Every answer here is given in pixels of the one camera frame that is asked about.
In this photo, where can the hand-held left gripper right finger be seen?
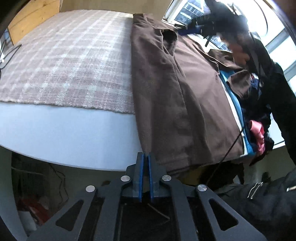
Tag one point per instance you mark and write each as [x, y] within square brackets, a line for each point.
[151, 178]

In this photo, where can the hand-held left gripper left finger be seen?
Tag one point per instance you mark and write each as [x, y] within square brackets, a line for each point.
[140, 176]

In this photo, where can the blue garment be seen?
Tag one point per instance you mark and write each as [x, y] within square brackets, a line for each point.
[237, 104]

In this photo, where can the plaid blanket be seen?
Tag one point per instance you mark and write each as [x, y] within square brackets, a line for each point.
[69, 58]

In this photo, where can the navy garment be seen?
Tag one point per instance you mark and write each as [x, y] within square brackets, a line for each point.
[255, 87]

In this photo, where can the pink cloth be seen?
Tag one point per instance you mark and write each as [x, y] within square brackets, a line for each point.
[257, 134]

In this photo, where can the brown garment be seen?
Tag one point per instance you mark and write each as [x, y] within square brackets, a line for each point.
[173, 92]

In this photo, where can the person's black zippered jacket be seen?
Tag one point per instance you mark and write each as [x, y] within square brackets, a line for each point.
[266, 204]

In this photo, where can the person in black jacket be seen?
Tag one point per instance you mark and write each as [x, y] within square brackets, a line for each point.
[170, 11]

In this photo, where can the person's right hand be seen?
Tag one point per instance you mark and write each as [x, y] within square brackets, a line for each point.
[239, 54]

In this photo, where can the red bag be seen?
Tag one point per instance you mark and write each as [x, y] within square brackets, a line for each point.
[32, 206]

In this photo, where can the pine plank board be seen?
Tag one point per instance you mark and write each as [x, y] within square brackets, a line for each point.
[34, 16]

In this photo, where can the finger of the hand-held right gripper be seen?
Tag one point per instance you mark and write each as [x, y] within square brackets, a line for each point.
[203, 19]
[189, 30]

